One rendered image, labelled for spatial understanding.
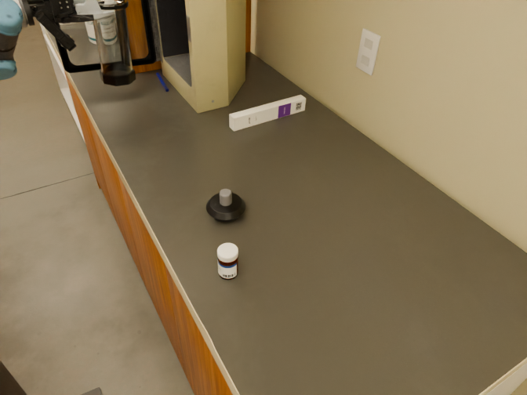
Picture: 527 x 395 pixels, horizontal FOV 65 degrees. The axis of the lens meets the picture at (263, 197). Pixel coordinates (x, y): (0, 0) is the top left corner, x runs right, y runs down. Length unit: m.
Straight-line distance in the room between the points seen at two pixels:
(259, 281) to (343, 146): 0.55
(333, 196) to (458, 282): 0.34
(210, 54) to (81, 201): 1.52
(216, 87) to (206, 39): 0.15
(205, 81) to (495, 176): 0.84
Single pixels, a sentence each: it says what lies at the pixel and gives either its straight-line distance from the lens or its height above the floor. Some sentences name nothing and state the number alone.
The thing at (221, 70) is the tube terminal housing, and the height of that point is 1.07.
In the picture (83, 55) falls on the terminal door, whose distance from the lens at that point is 1.56.
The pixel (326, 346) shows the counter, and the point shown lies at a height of 0.94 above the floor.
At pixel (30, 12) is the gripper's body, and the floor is 1.27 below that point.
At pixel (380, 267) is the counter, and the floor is 0.94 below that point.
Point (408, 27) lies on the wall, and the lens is 1.18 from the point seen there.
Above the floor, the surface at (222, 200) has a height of 0.99.
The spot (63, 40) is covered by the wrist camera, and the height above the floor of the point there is 1.18.
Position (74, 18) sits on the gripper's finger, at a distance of 1.25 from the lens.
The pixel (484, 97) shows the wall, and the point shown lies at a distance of 1.07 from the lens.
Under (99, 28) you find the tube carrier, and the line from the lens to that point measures 1.30.
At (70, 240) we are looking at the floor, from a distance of 2.37.
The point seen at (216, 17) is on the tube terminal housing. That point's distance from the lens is 1.27.
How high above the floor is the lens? 1.61
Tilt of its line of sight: 41 degrees down
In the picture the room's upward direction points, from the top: 3 degrees clockwise
